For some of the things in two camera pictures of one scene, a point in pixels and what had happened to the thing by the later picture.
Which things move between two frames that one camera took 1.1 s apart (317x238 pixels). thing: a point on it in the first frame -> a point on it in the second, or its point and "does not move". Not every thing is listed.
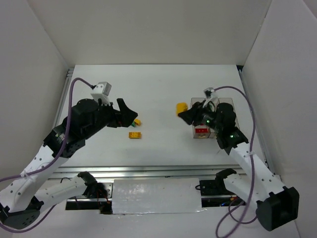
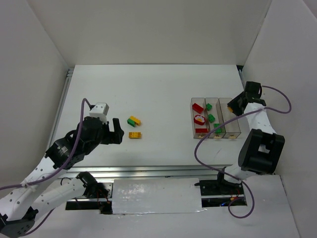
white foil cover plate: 152,196 does not move
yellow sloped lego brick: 137,122 does not move
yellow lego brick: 134,135 does not move
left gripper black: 115,115 -> 110,135
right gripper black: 198,115 -> 239,103
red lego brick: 201,130 does not move
